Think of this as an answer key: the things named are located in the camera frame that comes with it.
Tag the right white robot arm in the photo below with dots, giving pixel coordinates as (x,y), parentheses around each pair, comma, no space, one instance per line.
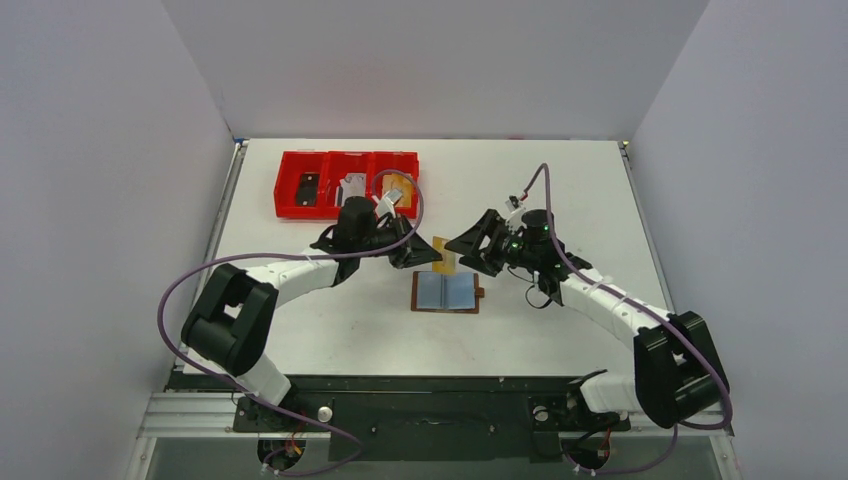
(677,377)

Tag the yellow card holder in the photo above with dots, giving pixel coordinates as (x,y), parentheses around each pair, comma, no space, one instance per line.
(397,181)

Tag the white VIP card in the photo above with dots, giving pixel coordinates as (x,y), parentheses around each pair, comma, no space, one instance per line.
(354,185)

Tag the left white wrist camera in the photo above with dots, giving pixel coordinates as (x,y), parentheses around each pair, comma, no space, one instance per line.
(391,197)

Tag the black card holder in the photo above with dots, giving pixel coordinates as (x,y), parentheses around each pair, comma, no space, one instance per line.
(307,190)

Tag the beige signature card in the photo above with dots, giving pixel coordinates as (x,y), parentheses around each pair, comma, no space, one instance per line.
(447,264)

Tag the aluminium frame rail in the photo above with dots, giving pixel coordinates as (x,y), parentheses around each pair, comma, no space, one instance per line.
(195,415)

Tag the brown leather card holder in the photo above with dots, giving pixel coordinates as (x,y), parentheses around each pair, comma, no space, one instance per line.
(433,292)

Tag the red bin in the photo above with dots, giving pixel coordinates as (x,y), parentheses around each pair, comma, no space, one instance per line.
(292,165)
(340,163)
(382,163)

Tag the red left bin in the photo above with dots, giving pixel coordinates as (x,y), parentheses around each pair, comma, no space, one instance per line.
(292,165)

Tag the red middle bin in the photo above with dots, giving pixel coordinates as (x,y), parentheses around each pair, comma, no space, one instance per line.
(340,163)

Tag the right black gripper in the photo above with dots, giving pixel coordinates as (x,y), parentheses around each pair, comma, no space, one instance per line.
(490,240)

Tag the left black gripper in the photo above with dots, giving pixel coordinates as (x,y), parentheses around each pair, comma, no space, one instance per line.
(412,252)

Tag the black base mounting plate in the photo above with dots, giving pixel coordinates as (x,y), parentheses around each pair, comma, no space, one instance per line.
(429,418)

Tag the red right bin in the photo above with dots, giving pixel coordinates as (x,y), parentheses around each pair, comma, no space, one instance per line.
(382,163)

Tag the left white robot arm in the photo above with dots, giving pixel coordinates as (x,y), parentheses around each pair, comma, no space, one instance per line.
(230,322)

